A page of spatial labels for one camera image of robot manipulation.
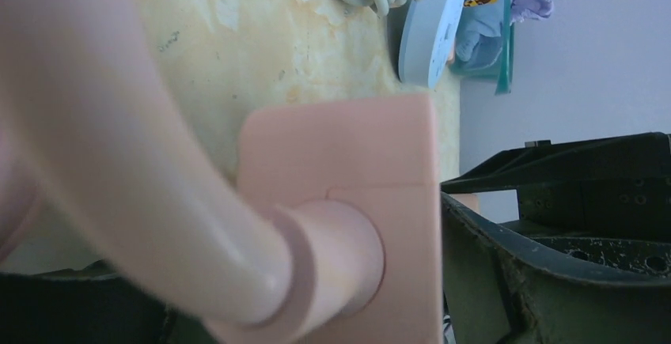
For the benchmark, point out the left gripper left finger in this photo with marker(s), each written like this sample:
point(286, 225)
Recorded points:
point(91, 305)

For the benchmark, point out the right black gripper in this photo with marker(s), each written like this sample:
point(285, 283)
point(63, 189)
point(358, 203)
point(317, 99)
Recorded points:
point(604, 200)

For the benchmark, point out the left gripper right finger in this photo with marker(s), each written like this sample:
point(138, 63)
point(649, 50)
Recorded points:
point(503, 287)

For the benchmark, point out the pink power strip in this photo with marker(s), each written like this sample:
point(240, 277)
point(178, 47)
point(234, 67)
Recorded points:
point(354, 186)

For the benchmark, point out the round light blue power socket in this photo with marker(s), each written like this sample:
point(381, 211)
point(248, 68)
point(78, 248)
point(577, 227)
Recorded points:
point(427, 41)

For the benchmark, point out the teal plastic basket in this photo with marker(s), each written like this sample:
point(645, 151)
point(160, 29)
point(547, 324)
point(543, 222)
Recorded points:
point(484, 43)

